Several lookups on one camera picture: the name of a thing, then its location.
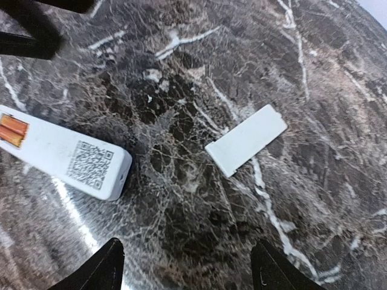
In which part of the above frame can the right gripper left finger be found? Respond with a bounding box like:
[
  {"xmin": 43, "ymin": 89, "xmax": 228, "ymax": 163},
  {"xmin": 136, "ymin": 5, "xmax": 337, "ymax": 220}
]
[{"xmin": 49, "ymin": 237, "xmax": 125, "ymax": 290}]

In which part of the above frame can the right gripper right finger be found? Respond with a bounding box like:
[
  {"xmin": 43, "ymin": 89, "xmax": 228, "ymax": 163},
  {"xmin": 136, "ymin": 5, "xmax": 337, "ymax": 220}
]
[{"xmin": 250, "ymin": 239, "xmax": 324, "ymax": 290}]

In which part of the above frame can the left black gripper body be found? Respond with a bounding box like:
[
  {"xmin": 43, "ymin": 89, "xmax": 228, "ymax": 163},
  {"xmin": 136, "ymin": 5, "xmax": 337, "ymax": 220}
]
[{"xmin": 0, "ymin": 0, "xmax": 94, "ymax": 60}]

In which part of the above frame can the white remote control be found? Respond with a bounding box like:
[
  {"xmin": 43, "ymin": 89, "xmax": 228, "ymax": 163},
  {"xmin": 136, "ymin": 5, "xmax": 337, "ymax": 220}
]
[{"xmin": 1, "ymin": 106, "xmax": 132, "ymax": 201}]

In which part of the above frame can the orange battery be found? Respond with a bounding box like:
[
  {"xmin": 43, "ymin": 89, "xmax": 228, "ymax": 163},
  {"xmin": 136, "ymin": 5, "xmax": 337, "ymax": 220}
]
[
  {"xmin": 1, "ymin": 115, "xmax": 28, "ymax": 136},
  {"xmin": 0, "ymin": 126, "xmax": 24, "ymax": 147}
]

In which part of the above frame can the white battery cover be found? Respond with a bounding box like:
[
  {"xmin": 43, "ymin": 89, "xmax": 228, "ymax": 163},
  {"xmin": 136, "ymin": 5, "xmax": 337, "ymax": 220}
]
[{"xmin": 205, "ymin": 105, "xmax": 288, "ymax": 178}]

